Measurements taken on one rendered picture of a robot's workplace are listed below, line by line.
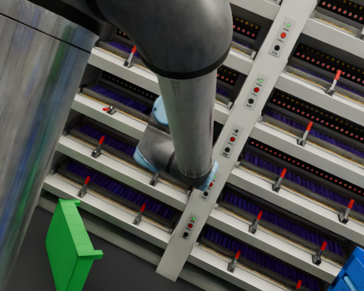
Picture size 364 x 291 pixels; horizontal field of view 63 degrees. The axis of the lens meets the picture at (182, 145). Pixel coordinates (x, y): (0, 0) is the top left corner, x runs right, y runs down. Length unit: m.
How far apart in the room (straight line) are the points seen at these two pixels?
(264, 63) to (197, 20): 0.79
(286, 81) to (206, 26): 0.80
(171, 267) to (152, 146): 0.67
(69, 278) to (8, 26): 0.84
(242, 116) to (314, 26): 0.37
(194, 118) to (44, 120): 0.22
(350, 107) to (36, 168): 0.99
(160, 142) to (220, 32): 0.52
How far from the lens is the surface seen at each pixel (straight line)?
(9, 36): 0.35
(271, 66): 1.09
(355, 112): 1.16
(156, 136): 0.81
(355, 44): 1.16
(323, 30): 1.13
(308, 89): 1.11
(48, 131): 0.38
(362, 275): 1.00
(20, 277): 1.20
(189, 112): 0.44
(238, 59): 1.09
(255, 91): 1.08
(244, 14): 1.31
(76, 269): 1.04
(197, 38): 0.32
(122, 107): 1.24
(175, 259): 1.32
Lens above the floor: 0.85
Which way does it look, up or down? 15 degrees down
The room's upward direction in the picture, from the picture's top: 24 degrees clockwise
